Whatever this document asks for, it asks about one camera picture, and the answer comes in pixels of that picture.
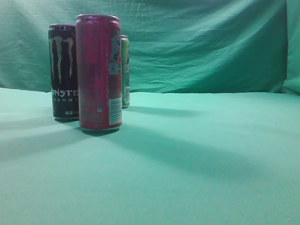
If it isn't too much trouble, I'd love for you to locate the pink red drink can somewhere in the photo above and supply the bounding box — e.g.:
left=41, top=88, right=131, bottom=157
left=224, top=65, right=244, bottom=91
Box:
left=75, top=14, right=122, bottom=132

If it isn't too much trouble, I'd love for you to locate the light green drink can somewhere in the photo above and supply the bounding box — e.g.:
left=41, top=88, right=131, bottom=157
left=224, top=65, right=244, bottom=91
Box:
left=121, top=35, right=130, bottom=108

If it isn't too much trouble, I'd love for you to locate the black Monster energy can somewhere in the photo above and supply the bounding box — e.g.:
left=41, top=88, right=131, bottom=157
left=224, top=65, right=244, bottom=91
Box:
left=48, top=24, right=79, bottom=120

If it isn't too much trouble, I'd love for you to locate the green backdrop cloth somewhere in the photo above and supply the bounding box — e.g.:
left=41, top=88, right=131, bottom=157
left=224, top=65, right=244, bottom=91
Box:
left=0, top=0, right=288, bottom=93

